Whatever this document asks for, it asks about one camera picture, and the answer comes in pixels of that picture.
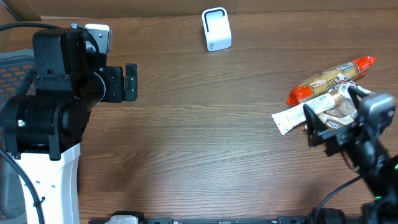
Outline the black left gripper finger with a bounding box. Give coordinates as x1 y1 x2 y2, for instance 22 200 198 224
123 80 137 101
125 63 137 82

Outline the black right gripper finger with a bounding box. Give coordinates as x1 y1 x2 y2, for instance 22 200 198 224
303 104 328 147
348 86 369 110

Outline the beige cookie pouch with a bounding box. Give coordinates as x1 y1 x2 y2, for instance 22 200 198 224
306 74 374 129

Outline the white shampoo tube gold cap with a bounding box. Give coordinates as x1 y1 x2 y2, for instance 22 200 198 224
271 90 343 136

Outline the orange spaghetti package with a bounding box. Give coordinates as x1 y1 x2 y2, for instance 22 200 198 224
287 56 377 106

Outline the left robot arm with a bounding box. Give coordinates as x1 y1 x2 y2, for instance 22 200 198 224
1 24 137 223

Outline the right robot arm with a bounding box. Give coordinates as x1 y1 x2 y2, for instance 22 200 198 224
303 86 397 223

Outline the white barcode scanner stand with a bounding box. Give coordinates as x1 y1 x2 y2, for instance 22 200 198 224
201 7 232 52

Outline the grey plastic shopping basket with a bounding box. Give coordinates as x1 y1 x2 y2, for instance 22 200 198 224
1 49 35 223

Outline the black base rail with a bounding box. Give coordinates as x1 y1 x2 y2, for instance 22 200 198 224
88 208 348 224

